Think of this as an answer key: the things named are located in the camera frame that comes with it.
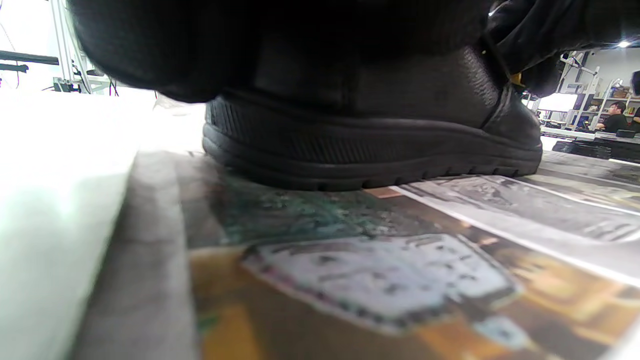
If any person's left hand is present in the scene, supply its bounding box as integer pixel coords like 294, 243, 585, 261
67, 0, 493, 104

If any person's right hand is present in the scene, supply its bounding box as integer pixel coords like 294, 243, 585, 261
486, 0, 640, 99

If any black shoe polish lid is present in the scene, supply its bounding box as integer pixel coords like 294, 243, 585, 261
551, 141, 612, 161

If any black leather shoe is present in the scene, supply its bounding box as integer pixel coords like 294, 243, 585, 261
202, 44, 544, 192

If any printed newspaper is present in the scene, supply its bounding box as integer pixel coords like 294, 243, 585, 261
70, 95, 640, 360

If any white aluminium frame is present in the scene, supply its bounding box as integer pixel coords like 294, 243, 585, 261
49, 0, 111, 95

